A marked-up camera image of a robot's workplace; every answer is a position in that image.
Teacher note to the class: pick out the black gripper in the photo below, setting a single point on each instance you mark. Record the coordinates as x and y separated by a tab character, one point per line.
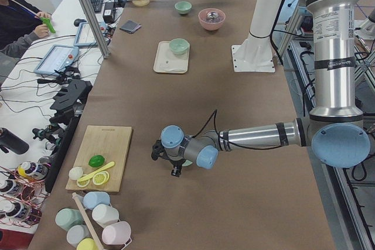
176	170

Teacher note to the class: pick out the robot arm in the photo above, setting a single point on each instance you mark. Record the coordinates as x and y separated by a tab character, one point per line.
334	127

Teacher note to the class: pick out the yellow plastic knife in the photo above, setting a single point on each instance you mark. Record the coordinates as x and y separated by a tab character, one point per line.
91	175

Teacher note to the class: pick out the wooden cutting board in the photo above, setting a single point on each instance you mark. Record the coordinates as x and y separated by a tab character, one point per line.
103	150

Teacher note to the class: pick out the lemon slice right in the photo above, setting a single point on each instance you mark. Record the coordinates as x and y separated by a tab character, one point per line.
101	178

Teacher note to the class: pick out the lemon slice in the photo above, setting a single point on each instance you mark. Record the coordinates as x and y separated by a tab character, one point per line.
101	178
83	183

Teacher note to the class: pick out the green lime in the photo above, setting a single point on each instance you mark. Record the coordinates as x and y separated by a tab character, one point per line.
96	161

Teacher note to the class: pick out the white plastic cup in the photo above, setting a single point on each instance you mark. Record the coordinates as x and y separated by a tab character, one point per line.
105	215

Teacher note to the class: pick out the pink plastic cup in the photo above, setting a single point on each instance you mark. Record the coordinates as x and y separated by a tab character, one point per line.
118	233

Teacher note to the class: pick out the blue plastic cup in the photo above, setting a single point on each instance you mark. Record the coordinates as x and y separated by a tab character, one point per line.
94	198

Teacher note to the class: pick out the lemon slice left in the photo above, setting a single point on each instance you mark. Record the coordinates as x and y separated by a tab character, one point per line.
83	183

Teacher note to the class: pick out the white garlic bulb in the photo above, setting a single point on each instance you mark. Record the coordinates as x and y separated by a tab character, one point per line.
75	173

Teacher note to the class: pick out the cream serving tray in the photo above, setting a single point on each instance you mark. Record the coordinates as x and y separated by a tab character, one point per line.
167	62

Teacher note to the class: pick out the yellow plastic cup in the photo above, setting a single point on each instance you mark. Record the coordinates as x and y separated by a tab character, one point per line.
87	244

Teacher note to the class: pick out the grey plastic cup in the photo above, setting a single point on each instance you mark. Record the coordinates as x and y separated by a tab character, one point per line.
76	234

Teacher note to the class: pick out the green plastic cup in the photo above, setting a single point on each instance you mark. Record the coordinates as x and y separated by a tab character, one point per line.
67	218

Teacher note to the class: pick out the green bowl on tray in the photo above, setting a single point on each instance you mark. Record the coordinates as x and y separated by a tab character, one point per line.
179	46

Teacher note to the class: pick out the grey folded cloth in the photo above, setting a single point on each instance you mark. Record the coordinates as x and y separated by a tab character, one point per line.
130	26

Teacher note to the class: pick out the yellow sauce bottle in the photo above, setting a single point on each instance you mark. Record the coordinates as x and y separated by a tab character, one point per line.
34	170

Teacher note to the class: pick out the pink bowl with ice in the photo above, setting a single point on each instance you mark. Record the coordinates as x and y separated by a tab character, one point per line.
211	26

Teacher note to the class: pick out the metal ice scoop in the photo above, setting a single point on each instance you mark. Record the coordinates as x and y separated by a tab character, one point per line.
212	16

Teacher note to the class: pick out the blue teach pendant far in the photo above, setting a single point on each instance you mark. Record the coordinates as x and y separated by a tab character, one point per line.
84	36

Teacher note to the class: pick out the blue teach pendant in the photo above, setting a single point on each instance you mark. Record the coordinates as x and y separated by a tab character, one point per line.
84	36
57	59

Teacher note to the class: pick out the blue teach pendant near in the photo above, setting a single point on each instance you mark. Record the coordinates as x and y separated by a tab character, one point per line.
57	59

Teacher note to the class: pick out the black power adapter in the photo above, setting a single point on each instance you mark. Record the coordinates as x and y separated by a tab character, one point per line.
109	12

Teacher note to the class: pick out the black bottle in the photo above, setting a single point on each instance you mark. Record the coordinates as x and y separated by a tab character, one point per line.
11	142

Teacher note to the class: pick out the black computer mouse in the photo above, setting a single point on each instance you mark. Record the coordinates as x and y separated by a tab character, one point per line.
78	21

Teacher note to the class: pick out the seated person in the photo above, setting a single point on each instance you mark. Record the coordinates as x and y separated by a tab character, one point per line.
21	25

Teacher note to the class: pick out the copper wire bottle rack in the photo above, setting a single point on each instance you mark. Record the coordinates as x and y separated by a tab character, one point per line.
22	199

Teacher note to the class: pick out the aluminium frame post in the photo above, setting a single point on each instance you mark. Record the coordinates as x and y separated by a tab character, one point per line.
94	25

